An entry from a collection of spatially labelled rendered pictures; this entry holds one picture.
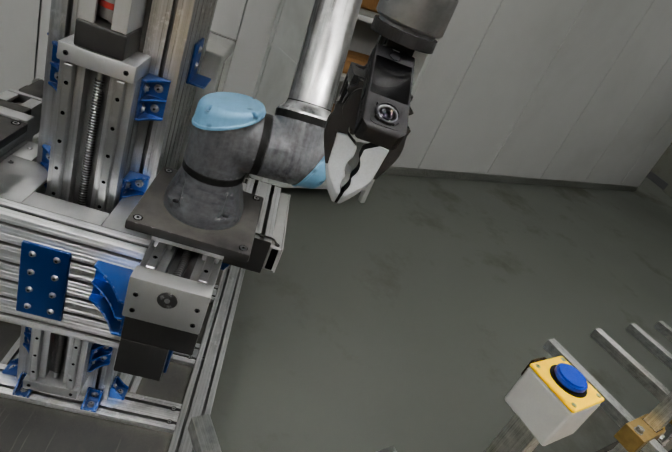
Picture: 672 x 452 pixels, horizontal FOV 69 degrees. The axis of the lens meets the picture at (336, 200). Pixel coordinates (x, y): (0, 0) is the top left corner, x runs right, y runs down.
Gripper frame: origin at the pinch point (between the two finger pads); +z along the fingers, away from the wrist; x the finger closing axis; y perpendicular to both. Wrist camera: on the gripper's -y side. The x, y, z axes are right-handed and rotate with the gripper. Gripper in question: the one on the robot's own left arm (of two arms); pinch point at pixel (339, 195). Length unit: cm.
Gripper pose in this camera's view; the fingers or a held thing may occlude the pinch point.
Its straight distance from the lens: 58.4
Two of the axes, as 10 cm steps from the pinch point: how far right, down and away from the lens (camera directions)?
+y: -0.2, -4.8, 8.8
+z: -3.5, 8.2, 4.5
